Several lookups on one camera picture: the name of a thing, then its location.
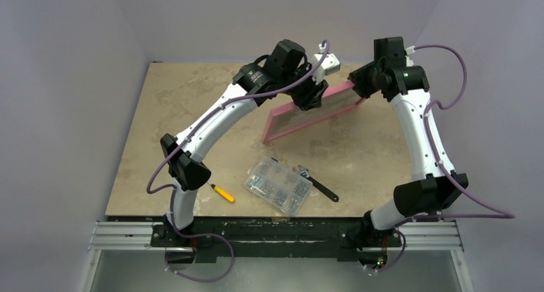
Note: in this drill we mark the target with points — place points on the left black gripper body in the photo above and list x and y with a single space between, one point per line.
305 93

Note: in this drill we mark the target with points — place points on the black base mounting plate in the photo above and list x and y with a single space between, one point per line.
223 248

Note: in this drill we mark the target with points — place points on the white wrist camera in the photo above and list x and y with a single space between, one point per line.
409 51
330 65

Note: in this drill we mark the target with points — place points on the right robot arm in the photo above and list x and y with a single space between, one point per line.
388 216

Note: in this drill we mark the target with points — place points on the adjustable wrench black handle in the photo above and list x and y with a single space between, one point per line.
304 172

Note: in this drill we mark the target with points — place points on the yellow handled screwdriver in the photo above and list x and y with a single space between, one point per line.
227 196

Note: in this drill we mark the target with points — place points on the aluminium rail front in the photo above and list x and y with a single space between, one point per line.
117 235

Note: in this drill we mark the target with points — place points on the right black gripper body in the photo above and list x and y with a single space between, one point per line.
360 84

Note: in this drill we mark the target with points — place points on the clear screw organizer box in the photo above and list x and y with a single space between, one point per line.
279 185

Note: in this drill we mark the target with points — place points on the pink picture frame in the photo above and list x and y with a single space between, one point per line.
288 118

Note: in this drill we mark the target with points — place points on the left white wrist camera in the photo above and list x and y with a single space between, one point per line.
330 65

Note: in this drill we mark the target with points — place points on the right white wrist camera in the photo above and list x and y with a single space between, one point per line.
409 51

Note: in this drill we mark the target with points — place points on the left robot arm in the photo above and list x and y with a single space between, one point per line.
287 70

